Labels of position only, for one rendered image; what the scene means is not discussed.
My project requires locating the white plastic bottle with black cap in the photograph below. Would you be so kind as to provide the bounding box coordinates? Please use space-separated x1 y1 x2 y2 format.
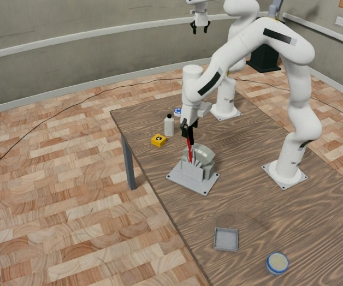
164 114 174 136

